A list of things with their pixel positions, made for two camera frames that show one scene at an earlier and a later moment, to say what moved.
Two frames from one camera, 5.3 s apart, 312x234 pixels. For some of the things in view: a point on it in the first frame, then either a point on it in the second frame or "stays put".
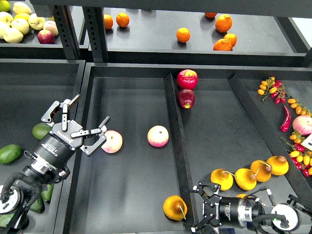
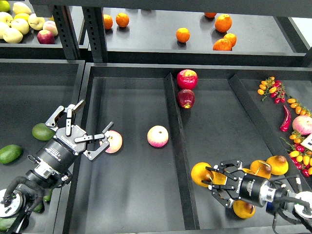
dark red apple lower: (186, 98) stays put
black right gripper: (229, 212) to (247, 187)
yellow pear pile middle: (21, 25) stays put
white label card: (307, 142) stays put
